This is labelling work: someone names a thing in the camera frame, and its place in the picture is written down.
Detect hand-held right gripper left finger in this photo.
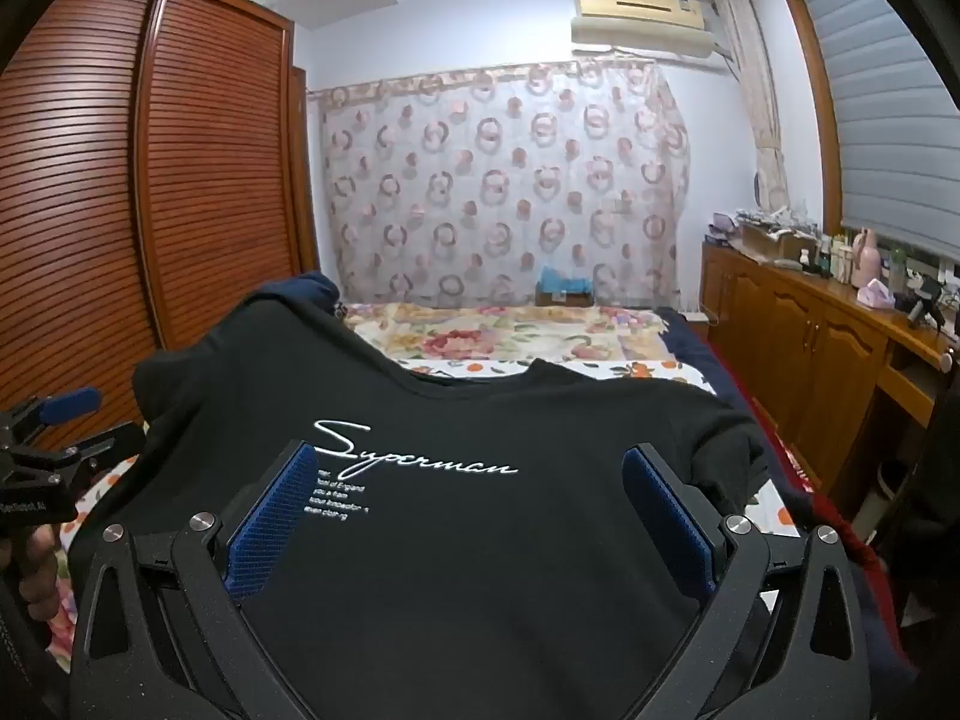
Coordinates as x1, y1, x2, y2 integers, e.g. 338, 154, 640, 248
67, 439, 323, 720

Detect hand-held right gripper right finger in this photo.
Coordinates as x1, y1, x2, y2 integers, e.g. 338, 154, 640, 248
621, 442, 877, 720

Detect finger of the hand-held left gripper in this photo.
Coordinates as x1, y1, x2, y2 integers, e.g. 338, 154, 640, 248
11, 424, 145, 477
0, 387, 104, 437

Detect black t-shirt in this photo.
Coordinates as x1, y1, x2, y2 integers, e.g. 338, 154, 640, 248
64, 281, 770, 720

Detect person's left hand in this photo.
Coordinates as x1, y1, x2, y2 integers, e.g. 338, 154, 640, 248
0, 521, 62, 625

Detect orange-print bed sheet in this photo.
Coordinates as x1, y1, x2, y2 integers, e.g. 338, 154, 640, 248
45, 356, 797, 616

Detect wooden sideboard cabinet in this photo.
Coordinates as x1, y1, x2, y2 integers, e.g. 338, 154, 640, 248
701, 240, 960, 496

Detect white waste bin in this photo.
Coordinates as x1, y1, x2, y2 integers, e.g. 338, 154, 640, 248
874, 457, 913, 500

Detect folded navy cloth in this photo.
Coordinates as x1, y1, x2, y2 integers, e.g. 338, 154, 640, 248
259, 272, 346, 317

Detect teal cloth on box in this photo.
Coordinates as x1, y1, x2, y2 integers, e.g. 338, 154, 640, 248
536, 266, 593, 307

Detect wooden louvered wardrobe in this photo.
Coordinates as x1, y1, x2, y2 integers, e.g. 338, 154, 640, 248
0, 0, 320, 458

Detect wooden box with clutter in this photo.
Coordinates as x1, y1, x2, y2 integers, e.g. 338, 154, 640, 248
739, 219, 816, 263

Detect black device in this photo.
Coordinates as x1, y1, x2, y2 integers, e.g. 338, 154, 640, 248
906, 277, 950, 328

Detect circle-patterned sheer curtain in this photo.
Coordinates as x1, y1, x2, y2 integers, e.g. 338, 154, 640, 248
315, 60, 691, 308

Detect beige drape curtain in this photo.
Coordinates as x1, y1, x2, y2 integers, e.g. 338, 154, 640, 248
712, 0, 788, 222

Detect grey window blind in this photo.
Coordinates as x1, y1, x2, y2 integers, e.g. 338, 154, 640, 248
791, 0, 960, 252

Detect wooden window frame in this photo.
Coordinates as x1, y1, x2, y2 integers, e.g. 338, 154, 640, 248
776, 0, 847, 241

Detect beige wall air conditioner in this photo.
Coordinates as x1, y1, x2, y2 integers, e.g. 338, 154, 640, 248
571, 0, 713, 59

